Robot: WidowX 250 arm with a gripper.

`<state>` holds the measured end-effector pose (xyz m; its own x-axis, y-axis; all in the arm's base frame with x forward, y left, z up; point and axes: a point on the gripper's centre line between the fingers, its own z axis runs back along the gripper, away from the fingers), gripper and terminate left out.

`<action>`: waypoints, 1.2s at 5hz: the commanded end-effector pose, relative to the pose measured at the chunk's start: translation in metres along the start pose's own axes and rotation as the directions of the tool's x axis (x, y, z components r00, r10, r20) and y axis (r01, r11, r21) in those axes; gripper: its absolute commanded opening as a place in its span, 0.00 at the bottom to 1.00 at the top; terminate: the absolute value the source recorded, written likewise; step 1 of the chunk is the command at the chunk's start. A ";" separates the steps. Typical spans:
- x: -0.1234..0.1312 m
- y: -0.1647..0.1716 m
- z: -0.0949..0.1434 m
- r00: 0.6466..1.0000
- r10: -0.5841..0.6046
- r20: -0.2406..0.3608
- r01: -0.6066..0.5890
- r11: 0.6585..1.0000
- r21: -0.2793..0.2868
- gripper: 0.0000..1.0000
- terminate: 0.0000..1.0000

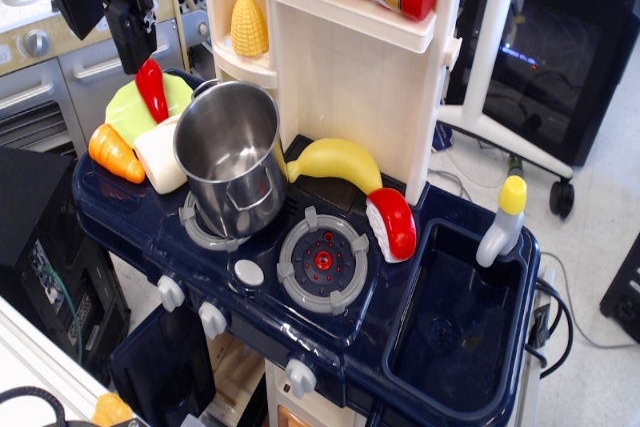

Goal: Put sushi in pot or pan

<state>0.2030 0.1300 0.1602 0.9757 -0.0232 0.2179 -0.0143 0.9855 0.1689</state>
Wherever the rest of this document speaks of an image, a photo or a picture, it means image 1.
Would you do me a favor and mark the grey right stove burner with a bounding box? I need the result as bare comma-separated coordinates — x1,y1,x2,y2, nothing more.
277,206,369,316

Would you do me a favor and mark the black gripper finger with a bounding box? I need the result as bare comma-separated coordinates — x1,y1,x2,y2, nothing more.
142,2,157,33

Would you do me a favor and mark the red and white toy sushi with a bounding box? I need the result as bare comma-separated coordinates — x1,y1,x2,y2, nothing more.
366,187,417,263

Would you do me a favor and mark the green toy lettuce leaf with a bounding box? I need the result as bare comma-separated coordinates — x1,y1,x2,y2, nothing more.
105,74,193,147

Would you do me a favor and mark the stainless steel pot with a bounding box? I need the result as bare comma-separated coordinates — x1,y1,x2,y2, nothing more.
174,80,288,238

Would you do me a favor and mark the black power cable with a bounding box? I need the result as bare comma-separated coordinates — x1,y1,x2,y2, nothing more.
524,276,575,381

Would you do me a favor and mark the black computer tower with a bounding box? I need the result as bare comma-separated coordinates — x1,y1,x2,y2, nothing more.
1,148,130,384

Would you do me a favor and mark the yellow toy banana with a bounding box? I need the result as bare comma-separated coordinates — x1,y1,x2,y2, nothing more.
286,138,383,195

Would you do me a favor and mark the white toy cheese block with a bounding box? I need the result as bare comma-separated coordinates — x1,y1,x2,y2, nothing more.
134,116,187,195

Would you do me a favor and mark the white rolling stand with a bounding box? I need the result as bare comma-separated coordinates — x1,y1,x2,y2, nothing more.
438,0,575,219

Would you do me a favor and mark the cream toy kitchen shelf unit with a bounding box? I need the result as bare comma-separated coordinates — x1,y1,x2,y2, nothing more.
206,0,460,204

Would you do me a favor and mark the grey wooden toy kitchen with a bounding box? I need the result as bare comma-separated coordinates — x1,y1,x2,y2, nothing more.
1,0,209,156

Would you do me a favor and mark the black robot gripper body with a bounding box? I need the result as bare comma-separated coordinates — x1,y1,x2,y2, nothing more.
106,0,157,75

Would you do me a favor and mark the yellow toy piece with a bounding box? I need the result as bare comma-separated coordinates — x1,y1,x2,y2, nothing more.
91,393,134,427

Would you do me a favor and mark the navy toy kitchen counter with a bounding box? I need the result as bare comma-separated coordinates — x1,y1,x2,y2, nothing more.
73,156,540,426

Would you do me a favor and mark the red toy chili pepper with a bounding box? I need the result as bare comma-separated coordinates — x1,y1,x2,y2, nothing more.
134,58,169,124

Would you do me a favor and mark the orange toy carrot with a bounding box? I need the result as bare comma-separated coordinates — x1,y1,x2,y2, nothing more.
88,123,146,184

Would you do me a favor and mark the grey middle stove knob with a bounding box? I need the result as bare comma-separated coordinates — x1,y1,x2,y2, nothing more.
198,302,228,340

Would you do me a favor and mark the grey right stove knob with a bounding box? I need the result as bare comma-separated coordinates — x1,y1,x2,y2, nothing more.
285,358,317,399

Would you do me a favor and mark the grey yellow toy faucet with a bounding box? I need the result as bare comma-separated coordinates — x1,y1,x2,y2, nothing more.
476,175,527,268

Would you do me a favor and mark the grey stove burner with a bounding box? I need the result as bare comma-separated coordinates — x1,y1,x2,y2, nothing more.
277,206,369,316
178,192,249,252

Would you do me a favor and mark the grey left stove knob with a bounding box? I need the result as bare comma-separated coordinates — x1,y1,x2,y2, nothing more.
157,275,185,312

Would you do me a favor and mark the grey stove knob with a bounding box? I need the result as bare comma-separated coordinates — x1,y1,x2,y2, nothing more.
198,302,228,340
157,275,185,312
285,358,317,399

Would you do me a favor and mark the yellow toy corn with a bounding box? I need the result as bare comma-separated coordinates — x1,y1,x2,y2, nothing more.
230,0,269,57

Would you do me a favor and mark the grey left stove burner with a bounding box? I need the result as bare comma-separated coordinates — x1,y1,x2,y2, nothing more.
178,192,249,252

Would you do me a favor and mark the black monitor screen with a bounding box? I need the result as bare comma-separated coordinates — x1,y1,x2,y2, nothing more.
439,0,639,175

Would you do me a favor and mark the grey oval stove button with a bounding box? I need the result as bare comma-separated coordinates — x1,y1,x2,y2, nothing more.
233,259,265,287

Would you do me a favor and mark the navy toy oven door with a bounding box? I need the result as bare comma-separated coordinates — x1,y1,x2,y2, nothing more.
108,306,216,426

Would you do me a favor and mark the navy toy sink basin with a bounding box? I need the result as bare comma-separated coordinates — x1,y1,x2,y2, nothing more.
383,220,529,424

